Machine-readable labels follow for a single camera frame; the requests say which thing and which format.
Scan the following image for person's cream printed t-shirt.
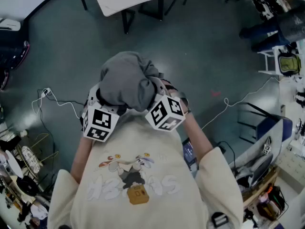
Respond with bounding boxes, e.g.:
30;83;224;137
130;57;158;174
47;114;244;229

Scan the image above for green backpack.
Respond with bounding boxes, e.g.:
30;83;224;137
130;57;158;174
277;51;302;77

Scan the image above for grey partition panel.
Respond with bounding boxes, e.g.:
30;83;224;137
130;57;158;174
228;118;284;174

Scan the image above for grey clothes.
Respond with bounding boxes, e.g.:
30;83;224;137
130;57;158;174
99;51;160;113

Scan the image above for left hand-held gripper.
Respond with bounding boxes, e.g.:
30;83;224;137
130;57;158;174
81;83;120;143

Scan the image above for dark open bag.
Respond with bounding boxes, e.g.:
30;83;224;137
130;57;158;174
256;186;286;221

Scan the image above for white side table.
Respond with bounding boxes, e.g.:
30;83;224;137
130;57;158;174
257;45;305;76

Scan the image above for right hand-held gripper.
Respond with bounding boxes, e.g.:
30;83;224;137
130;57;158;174
144;77;186;132

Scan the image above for person's left forearm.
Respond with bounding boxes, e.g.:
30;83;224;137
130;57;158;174
70;136;95;183

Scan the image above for white appliance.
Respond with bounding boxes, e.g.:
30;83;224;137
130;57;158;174
0;18;21;31

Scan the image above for black case pink trim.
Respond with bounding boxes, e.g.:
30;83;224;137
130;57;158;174
0;41;31;69

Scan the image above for black screen device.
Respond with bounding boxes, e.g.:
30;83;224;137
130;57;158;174
182;137;199;170

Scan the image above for blue chair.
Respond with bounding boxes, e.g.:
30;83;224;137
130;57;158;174
237;101;294;145

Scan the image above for white drawer cabinet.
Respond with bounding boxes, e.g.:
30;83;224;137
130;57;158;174
276;139;305;193

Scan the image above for long white floor cable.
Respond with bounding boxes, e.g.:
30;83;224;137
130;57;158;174
201;77;281;131

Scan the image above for round white table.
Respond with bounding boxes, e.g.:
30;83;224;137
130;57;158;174
4;149;24;179

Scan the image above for black strap buckle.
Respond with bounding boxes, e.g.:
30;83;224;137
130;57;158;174
211;212;230;228

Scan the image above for person's right hand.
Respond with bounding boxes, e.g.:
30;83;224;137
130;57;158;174
177;93;192;115

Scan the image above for white power strip cable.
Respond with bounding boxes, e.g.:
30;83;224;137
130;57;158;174
31;89;81;119

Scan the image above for person's right forearm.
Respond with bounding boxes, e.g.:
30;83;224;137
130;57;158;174
183;112;214;163

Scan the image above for cluttered white shelf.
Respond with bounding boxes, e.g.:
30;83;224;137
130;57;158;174
247;0;305;21

